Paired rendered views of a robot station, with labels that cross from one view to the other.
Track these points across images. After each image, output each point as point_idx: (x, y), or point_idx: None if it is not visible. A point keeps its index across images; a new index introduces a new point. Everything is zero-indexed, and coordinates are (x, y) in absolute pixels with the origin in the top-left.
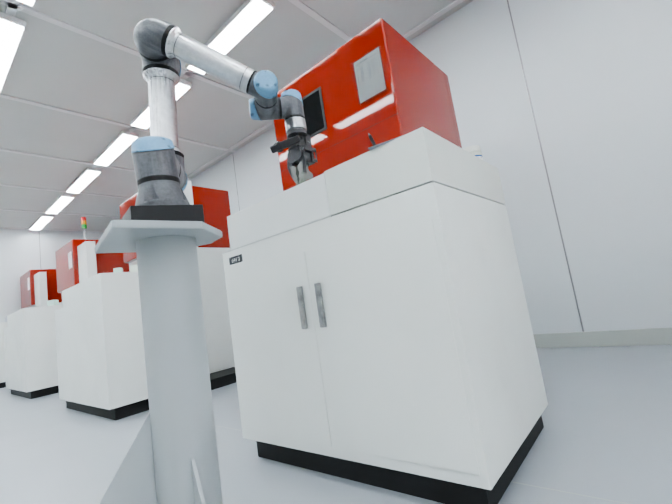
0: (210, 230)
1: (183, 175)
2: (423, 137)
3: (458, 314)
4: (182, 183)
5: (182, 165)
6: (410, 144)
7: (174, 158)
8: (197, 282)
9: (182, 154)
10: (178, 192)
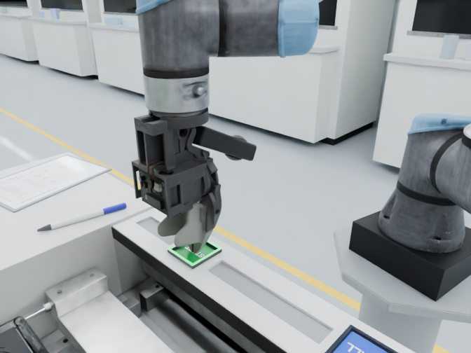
0: (336, 249)
1: (451, 185)
2: None
3: None
4: (460, 202)
5: (460, 164)
6: None
7: (406, 150)
8: (360, 311)
9: (466, 139)
10: (387, 201)
